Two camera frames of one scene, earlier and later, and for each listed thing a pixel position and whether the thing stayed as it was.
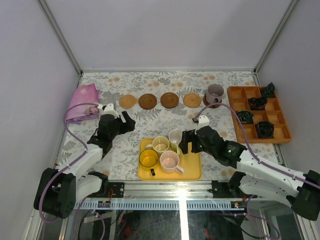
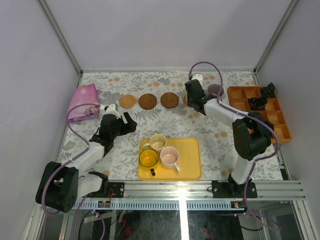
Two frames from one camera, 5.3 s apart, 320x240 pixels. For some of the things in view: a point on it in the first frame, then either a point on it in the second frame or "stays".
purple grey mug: [214, 93] stays
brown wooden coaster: [147, 101] stays
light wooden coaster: [127, 101] stays
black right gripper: [187, 137] to [189, 101]
